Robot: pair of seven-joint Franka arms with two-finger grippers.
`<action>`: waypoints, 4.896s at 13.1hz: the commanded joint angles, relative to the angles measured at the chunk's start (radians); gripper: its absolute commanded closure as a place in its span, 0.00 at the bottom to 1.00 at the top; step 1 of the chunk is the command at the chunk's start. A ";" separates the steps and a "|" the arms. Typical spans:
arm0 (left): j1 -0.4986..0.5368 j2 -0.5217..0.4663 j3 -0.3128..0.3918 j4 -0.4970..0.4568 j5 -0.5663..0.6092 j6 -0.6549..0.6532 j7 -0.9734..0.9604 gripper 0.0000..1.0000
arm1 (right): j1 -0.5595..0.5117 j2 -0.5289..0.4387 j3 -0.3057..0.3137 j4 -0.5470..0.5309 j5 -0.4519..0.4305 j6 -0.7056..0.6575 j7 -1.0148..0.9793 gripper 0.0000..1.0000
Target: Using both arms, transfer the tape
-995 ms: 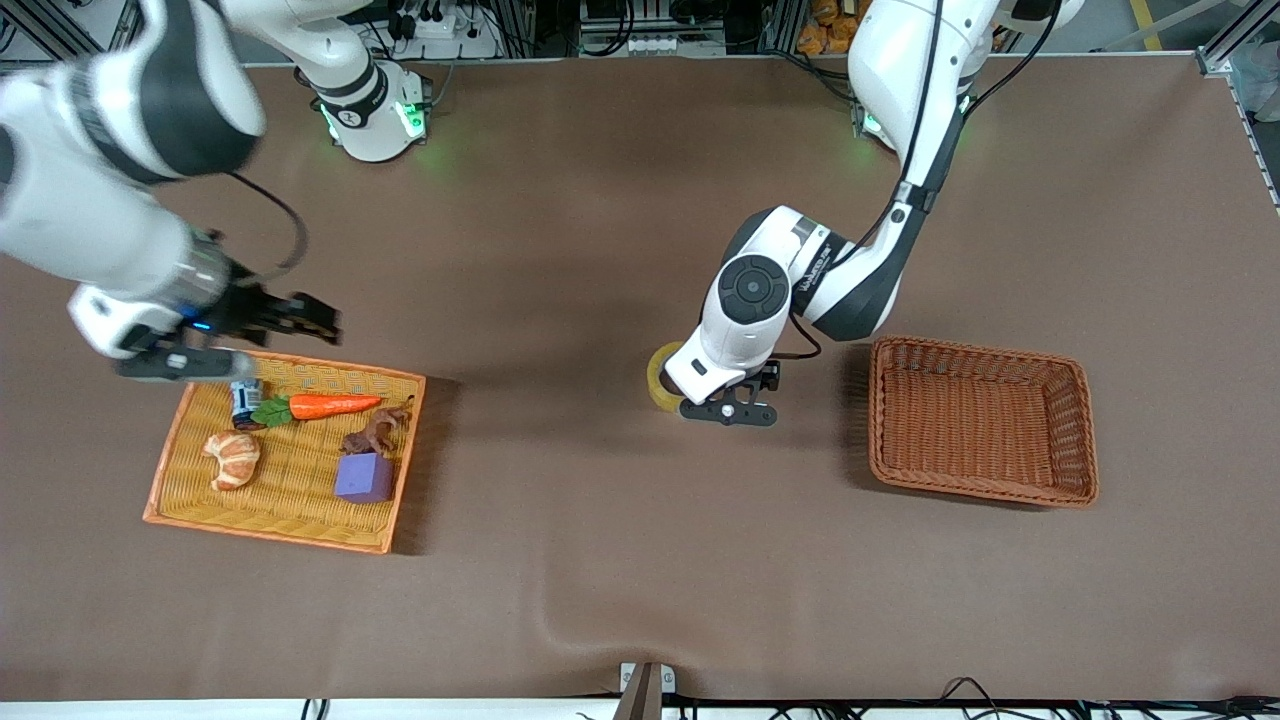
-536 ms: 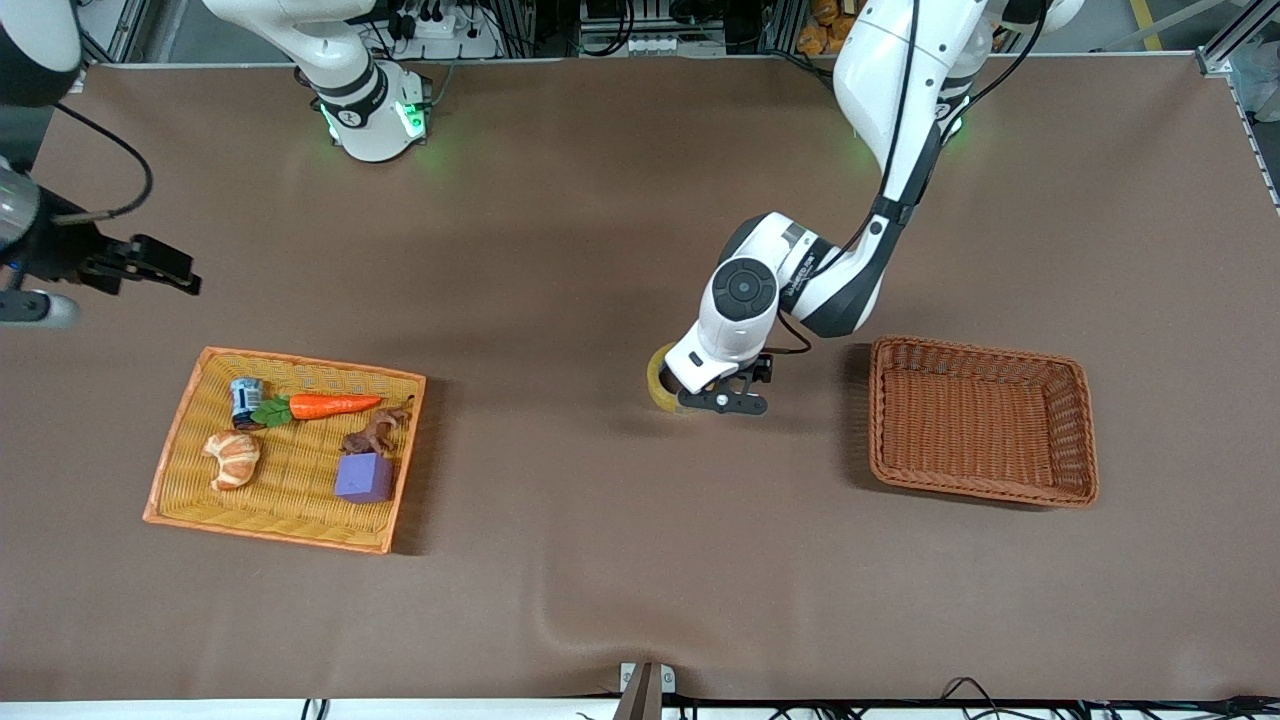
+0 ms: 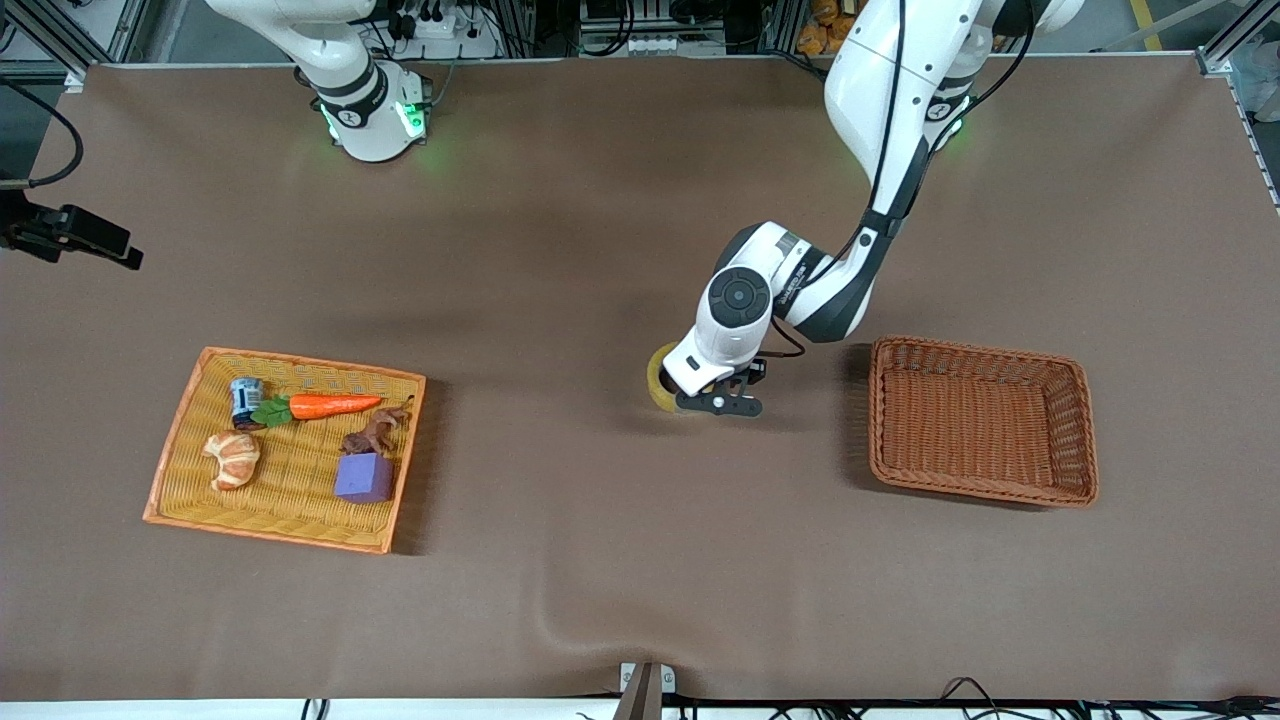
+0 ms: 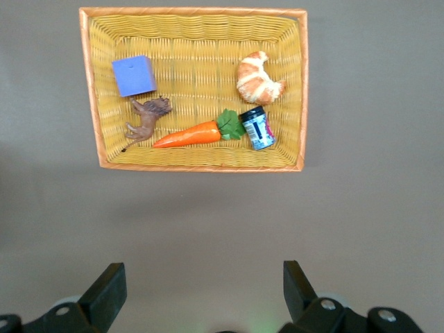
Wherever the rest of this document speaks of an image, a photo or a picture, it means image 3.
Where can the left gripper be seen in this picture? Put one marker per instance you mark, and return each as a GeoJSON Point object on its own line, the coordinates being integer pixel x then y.
{"type": "Point", "coordinates": [746, 374]}

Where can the yellow tape roll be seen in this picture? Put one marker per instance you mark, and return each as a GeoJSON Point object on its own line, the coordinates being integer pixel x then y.
{"type": "Point", "coordinates": [658, 375]}

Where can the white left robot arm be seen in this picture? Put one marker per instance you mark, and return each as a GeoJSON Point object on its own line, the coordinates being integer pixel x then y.
{"type": "Point", "coordinates": [880, 90]}

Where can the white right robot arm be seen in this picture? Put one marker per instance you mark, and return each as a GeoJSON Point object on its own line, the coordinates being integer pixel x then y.
{"type": "Point", "coordinates": [370, 120]}

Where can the small blue white can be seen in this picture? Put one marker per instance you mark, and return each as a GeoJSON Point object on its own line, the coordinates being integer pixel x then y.
{"type": "Point", "coordinates": [246, 400]}

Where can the brown wicker basket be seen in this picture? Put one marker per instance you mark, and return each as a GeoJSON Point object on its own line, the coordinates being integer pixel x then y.
{"type": "Point", "coordinates": [980, 420]}

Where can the toy croissant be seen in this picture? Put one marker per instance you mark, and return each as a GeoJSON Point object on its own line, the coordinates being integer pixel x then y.
{"type": "Point", "coordinates": [235, 460]}

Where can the orange toy carrot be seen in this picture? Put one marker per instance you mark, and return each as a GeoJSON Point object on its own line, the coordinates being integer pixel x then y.
{"type": "Point", "coordinates": [335, 405]}

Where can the orange wicker tray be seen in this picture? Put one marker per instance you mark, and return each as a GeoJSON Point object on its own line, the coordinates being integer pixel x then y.
{"type": "Point", "coordinates": [300, 500]}

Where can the brown toy animal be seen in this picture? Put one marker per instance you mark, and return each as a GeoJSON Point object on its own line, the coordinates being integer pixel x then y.
{"type": "Point", "coordinates": [372, 432]}

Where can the small white power strip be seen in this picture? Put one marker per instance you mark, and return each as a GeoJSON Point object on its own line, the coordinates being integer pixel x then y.
{"type": "Point", "coordinates": [655, 45]}

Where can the pile of orange goods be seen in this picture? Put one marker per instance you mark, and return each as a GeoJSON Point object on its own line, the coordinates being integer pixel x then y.
{"type": "Point", "coordinates": [822, 30]}

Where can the purple foam cube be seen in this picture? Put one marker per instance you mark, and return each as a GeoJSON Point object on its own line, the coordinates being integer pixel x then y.
{"type": "Point", "coordinates": [365, 480]}

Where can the large white power strip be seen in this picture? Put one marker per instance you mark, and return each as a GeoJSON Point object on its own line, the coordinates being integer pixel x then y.
{"type": "Point", "coordinates": [445, 30]}

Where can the aluminium frame profile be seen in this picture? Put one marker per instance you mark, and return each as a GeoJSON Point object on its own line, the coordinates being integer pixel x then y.
{"type": "Point", "coordinates": [50, 40]}
{"type": "Point", "coordinates": [1235, 45]}

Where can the metal camera post bracket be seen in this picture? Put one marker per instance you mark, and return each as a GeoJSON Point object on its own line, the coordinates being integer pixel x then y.
{"type": "Point", "coordinates": [645, 695]}

